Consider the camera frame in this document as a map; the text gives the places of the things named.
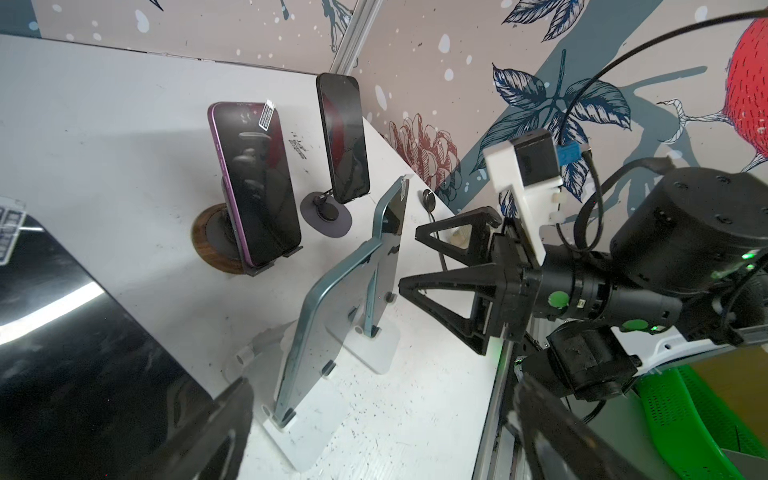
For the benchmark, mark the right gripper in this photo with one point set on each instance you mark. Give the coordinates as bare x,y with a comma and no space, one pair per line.
478,303

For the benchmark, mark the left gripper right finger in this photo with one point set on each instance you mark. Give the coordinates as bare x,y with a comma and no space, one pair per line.
560,446

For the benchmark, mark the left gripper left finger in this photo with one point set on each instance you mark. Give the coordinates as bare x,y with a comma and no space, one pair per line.
211,446

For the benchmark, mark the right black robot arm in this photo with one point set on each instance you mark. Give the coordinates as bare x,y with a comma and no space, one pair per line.
693,257

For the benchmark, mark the large black reflective phone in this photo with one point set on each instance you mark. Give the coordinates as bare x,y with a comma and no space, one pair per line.
86,391

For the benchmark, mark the grey round base stand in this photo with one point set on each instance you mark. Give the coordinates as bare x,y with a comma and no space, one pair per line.
326,215

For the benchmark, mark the wooden base phone stand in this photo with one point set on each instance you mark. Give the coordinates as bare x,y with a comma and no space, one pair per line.
210,240

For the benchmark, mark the tall black phone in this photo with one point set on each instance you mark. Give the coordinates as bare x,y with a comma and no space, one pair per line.
343,130

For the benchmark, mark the purple-edged black phone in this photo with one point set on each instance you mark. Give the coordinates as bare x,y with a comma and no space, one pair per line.
250,146

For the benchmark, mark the green mesh basket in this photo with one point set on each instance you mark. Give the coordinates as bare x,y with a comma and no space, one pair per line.
692,428

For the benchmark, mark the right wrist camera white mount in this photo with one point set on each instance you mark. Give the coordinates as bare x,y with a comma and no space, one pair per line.
528,168

